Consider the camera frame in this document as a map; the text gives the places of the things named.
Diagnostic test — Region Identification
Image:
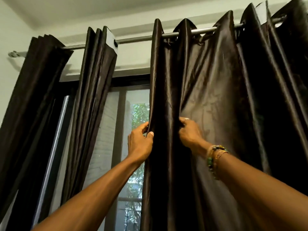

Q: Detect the person's left hand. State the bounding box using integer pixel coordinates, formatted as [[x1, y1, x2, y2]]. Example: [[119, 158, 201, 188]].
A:
[[127, 121, 154, 164]]

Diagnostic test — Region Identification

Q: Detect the person's right hand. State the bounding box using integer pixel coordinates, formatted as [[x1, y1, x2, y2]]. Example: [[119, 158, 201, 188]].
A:
[[178, 117, 212, 157]]

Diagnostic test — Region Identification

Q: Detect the dark brown curtain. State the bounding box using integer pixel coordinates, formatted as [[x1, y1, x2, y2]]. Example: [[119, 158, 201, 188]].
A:
[[60, 26, 119, 206], [141, 3, 308, 231], [0, 34, 74, 231], [261, 0, 308, 133]]

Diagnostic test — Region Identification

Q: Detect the person's right forearm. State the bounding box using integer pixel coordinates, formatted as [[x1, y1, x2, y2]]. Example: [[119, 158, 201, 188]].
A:
[[215, 152, 308, 231]]

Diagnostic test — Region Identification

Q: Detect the grey metal curtain rod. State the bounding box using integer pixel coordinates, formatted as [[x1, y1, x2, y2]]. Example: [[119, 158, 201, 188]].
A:
[[8, 15, 288, 58]]

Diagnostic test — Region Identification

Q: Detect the green beaded bracelet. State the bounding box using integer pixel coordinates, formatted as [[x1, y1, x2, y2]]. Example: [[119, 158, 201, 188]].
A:
[[207, 145, 228, 172]]

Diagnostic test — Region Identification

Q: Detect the orange woven patterned bracelet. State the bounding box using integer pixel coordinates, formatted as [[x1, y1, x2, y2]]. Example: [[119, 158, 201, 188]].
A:
[[213, 150, 229, 181]]

